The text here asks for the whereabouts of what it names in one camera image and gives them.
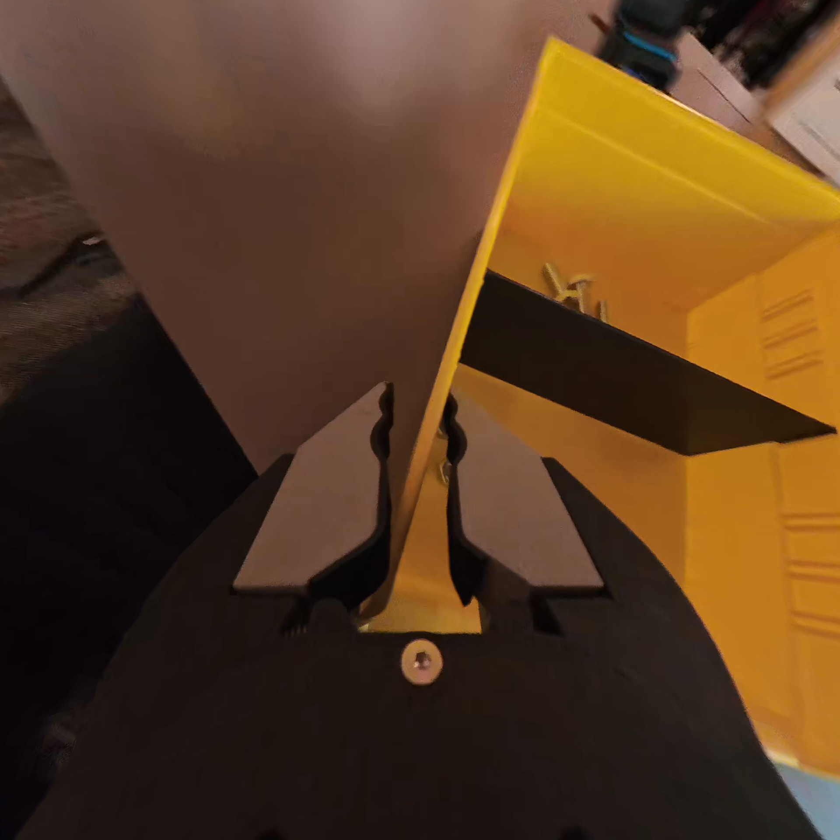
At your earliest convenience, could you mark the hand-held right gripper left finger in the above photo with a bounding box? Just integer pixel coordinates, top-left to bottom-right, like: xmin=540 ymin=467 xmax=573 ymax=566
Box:
xmin=231 ymin=381 xmax=396 ymax=608

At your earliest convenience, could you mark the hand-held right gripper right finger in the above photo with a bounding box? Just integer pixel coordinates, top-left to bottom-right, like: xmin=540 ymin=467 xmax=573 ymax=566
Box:
xmin=444 ymin=392 xmax=606 ymax=606

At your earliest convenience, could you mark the yellow plastic storage bin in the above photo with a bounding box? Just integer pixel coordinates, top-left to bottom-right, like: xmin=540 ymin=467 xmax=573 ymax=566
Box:
xmin=357 ymin=36 xmax=840 ymax=772

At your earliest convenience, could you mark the black charging case with display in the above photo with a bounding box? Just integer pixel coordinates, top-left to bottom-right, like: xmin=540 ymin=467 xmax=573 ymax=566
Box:
xmin=600 ymin=0 xmax=686 ymax=89

